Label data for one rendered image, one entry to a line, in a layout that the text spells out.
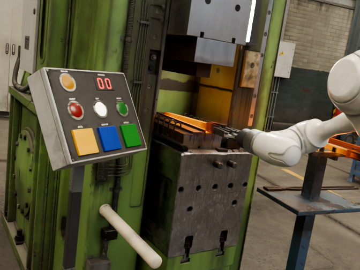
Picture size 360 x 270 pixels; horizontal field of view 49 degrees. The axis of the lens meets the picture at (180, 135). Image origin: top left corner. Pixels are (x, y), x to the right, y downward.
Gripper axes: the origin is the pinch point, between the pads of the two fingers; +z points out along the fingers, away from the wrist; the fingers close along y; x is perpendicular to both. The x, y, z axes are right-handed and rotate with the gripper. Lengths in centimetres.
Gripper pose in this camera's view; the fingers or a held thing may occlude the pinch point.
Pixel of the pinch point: (217, 128)
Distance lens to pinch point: 161.2
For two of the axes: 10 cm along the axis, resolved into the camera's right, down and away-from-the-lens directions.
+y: 8.4, 0.1, 5.4
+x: 1.4, -9.7, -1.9
